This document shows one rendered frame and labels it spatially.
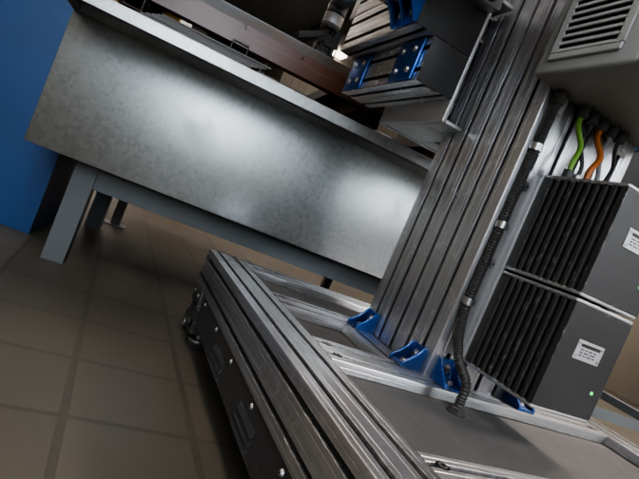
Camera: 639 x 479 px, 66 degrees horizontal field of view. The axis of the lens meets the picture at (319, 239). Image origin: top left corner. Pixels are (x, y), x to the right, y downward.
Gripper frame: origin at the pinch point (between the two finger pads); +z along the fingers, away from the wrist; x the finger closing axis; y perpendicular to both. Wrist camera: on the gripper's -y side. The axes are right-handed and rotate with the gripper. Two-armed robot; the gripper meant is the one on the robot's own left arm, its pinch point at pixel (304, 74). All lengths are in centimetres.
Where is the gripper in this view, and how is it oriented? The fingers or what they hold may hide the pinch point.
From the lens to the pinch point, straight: 196.5
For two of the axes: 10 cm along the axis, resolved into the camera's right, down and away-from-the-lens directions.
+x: -2.7, -1.7, 9.5
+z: -3.9, 9.2, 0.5
